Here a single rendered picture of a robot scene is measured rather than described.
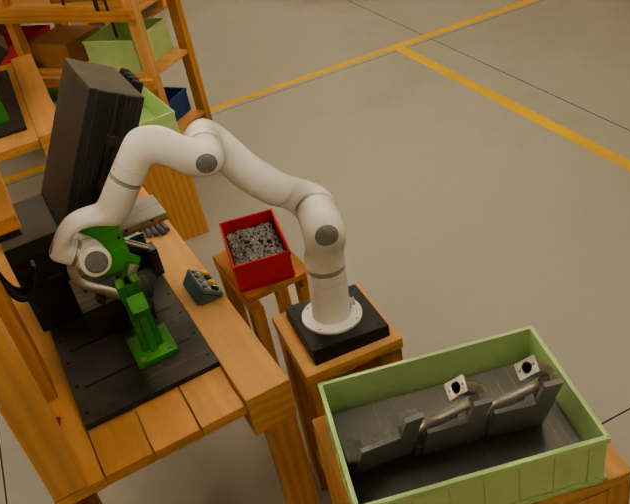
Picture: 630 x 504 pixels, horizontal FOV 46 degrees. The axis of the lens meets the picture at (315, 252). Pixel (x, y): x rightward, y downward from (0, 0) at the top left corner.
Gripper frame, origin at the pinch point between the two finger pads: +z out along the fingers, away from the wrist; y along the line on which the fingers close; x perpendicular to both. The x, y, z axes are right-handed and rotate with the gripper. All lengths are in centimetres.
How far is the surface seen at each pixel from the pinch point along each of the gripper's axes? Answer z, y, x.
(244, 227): 34, -61, -25
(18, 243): 12.3, 14.7, 8.7
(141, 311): -24.8, -19.1, 9.5
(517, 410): -105, -88, -12
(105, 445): -35, -22, 46
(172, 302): 6.8, -37.3, 8.2
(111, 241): 5.4, -9.8, -3.4
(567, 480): -110, -106, -1
